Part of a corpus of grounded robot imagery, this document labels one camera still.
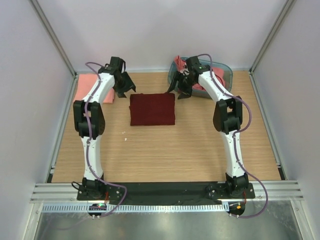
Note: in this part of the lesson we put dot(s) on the white slotted cable duct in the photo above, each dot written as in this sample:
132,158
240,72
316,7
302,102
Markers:
100,208

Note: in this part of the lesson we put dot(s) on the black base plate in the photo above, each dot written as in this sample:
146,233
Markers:
162,193

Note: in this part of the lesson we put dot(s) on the dark red t shirt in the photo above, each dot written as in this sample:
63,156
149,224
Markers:
156,109

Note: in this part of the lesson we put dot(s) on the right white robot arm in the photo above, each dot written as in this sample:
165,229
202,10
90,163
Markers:
227,116

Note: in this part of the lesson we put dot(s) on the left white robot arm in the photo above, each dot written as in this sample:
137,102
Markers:
90,124

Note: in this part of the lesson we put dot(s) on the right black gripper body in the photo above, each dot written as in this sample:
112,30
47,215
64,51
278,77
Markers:
185,85

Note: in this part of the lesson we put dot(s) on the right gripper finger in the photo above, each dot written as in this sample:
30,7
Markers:
183,95
175,79

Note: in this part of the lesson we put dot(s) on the left aluminium corner post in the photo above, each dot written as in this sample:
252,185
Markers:
52,35

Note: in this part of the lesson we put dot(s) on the right aluminium corner post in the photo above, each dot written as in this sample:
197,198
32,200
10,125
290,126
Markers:
280,19

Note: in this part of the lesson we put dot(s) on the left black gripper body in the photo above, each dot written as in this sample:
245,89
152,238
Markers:
120,86

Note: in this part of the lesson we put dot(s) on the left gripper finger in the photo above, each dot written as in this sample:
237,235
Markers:
120,94
129,84

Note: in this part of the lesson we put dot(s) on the aluminium front rail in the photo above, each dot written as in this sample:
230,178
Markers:
277,190

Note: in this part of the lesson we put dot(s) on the aluminium corner post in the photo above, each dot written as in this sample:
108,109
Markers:
52,35
280,19

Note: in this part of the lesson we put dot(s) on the folded salmon pink t shirt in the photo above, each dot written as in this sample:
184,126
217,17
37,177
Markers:
85,84

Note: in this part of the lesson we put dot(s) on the crumpled pink t shirt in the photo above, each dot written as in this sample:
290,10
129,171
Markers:
220,75

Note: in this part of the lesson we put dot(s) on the teal plastic basket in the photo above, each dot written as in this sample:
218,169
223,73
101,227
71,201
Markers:
228,76

